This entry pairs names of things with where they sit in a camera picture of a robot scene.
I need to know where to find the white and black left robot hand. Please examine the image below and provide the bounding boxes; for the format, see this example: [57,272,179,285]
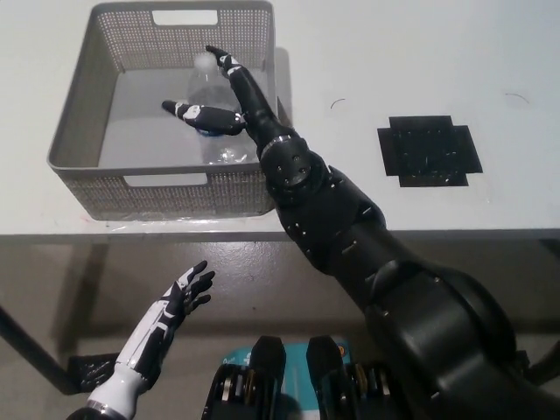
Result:
[114,260,217,380]

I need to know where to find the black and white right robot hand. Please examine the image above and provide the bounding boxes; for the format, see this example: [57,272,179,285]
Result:
[161,45,293,153]

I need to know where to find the clear plastic water bottle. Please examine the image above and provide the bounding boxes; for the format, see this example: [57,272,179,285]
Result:
[185,52,263,166]

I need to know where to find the grey perforated plastic basket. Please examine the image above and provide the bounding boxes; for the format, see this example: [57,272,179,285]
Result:
[45,0,281,222]

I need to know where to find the black and teal robot torso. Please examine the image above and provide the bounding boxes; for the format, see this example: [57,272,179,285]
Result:
[201,334,397,420]

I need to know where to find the black table leg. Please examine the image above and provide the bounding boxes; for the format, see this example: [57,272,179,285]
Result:
[0,301,78,397]

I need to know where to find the black tape patch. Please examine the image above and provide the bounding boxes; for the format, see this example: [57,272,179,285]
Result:
[376,115,484,189]

